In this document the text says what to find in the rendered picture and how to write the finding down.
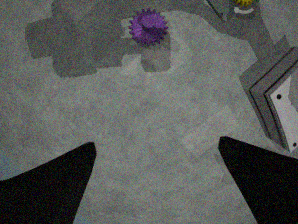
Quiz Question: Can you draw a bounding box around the purple gear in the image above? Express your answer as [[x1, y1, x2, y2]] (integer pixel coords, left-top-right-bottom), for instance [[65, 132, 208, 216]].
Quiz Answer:
[[129, 8, 168, 47]]

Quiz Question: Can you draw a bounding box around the white curved arrow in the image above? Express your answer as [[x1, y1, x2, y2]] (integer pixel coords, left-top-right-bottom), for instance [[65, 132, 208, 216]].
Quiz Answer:
[[234, 7, 254, 14]]

